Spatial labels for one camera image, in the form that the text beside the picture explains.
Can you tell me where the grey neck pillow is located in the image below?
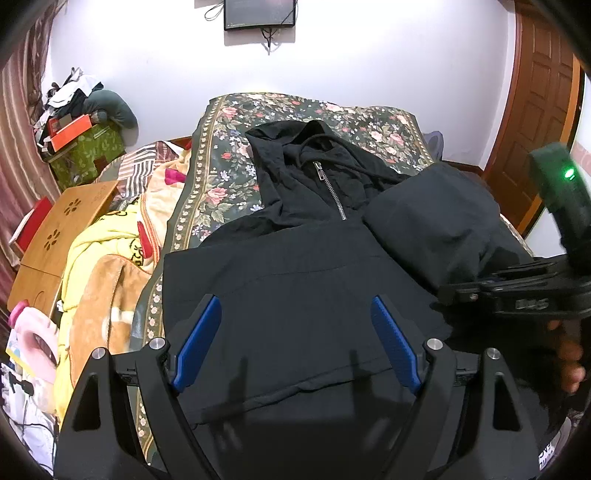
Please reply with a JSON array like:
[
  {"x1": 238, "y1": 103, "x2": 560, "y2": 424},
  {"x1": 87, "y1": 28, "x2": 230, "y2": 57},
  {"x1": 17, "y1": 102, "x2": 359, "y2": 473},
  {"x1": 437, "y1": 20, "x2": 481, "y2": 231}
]
[{"x1": 83, "y1": 89, "x2": 139, "y2": 133}]

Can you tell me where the pile of clothes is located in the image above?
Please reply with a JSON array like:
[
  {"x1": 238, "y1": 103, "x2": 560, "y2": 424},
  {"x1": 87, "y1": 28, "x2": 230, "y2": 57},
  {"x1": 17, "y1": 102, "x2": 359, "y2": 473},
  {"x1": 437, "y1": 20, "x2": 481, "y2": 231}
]
[{"x1": 34, "y1": 67, "x2": 105, "y2": 155}]

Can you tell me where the orange box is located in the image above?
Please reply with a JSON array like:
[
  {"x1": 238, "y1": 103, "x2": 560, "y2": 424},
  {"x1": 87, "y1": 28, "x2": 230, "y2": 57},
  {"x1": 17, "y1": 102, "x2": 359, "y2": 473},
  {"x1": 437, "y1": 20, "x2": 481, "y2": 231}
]
[{"x1": 49, "y1": 115, "x2": 91, "y2": 152}]

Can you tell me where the black wall monitor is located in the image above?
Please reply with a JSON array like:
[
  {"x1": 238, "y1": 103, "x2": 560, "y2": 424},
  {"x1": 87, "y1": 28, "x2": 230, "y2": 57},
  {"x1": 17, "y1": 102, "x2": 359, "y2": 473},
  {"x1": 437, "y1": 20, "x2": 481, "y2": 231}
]
[{"x1": 223, "y1": 0, "x2": 297, "y2": 32}]

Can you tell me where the white clutter pile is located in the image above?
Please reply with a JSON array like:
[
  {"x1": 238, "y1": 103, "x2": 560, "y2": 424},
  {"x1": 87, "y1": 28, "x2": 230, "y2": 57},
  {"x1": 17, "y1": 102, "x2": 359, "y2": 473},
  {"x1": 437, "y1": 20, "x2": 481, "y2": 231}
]
[{"x1": 0, "y1": 360, "x2": 62, "y2": 468}]

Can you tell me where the yellow brown plush blanket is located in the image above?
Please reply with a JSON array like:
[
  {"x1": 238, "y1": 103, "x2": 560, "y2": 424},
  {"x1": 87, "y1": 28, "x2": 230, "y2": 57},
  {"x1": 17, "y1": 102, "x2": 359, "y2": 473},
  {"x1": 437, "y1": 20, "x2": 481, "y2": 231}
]
[{"x1": 52, "y1": 202, "x2": 163, "y2": 418}]

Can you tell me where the green patterned box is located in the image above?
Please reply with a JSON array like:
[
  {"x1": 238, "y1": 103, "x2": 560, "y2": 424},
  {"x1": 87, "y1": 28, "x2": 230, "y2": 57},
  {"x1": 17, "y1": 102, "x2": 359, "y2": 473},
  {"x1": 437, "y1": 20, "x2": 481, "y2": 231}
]
[{"x1": 48, "y1": 121, "x2": 128, "y2": 193}]

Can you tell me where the wooden lap table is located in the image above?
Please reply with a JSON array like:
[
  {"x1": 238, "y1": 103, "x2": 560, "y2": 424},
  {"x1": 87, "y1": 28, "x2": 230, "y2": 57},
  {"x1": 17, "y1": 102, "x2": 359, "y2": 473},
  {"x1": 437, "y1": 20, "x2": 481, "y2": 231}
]
[{"x1": 12, "y1": 180, "x2": 120, "y2": 311}]

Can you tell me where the floral bed blanket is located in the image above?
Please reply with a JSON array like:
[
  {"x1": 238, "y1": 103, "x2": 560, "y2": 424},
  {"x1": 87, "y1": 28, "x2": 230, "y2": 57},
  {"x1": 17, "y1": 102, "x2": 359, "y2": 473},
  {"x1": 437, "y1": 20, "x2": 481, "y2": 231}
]
[{"x1": 130, "y1": 92, "x2": 535, "y2": 468}]

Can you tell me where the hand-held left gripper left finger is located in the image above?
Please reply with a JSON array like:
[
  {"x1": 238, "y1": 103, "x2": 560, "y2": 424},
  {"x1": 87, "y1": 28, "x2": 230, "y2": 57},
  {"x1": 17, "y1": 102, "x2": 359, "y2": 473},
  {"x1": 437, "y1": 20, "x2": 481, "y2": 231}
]
[{"x1": 54, "y1": 294, "x2": 222, "y2": 480}]

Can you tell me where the wooden door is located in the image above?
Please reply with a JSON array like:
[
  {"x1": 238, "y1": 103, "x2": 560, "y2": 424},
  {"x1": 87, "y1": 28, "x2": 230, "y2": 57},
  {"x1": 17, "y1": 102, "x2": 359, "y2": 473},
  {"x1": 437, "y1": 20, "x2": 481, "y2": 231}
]
[{"x1": 481, "y1": 8, "x2": 583, "y2": 234}]

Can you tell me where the purple grey cloth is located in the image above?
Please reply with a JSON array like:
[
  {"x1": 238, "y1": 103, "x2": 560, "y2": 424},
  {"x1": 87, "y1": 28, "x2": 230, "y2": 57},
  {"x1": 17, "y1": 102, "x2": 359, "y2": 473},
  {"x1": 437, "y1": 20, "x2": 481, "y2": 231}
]
[{"x1": 421, "y1": 130, "x2": 445, "y2": 163}]

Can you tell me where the cream blanket with red print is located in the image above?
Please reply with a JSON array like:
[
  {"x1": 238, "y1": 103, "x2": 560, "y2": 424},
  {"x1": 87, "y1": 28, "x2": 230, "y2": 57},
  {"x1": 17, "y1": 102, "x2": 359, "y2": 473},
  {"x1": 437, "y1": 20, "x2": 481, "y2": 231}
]
[{"x1": 137, "y1": 147, "x2": 195, "y2": 274}]

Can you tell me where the person's right hand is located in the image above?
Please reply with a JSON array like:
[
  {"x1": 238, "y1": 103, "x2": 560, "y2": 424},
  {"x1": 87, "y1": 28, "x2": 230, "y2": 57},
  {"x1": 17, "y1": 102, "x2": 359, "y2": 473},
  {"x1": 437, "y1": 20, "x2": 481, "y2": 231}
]
[{"x1": 547, "y1": 318, "x2": 585, "y2": 394}]

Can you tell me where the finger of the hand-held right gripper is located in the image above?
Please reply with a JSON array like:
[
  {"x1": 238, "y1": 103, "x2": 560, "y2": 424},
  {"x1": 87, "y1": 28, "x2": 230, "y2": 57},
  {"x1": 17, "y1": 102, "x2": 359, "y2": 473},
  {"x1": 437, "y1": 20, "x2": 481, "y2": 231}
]
[
  {"x1": 478, "y1": 257, "x2": 568, "y2": 283},
  {"x1": 438, "y1": 277, "x2": 561, "y2": 320}
]

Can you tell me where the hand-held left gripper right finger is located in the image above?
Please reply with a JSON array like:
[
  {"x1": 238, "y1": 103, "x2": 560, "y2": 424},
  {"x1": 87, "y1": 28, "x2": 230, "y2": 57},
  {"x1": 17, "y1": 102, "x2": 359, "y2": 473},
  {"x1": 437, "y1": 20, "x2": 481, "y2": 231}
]
[{"x1": 370, "y1": 295, "x2": 542, "y2": 480}]

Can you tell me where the red box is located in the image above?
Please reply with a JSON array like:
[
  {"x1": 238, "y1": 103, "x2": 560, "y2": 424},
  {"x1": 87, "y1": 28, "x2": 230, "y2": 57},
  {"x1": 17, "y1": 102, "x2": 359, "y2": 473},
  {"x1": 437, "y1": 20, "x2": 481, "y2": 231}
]
[{"x1": 8, "y1": 198, "x2": 54, "y2": 256}]

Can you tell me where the black zip hoodie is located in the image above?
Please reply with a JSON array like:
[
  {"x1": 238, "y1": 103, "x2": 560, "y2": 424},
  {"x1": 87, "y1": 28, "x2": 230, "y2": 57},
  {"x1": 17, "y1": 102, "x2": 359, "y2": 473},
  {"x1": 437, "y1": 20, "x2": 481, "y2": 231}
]
[{"x1": 161, "y1": 119, "x2": 571, "y2": 480}]

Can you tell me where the striped pink curtain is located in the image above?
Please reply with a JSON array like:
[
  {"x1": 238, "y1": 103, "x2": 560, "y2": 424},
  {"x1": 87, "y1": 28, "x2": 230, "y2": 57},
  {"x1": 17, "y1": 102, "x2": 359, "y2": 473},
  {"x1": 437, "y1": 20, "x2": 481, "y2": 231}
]
[{"x1": 0, "y1": 0, "x2": 64, "y2": 319}]

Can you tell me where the striped patchwork blanket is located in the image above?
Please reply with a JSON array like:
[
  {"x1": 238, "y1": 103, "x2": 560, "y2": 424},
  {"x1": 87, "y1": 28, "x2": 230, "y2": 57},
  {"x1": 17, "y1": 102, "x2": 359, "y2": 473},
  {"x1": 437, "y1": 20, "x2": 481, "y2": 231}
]
[{"x1": 98, "y1": 140, "x2": 188, "y2": 214}]

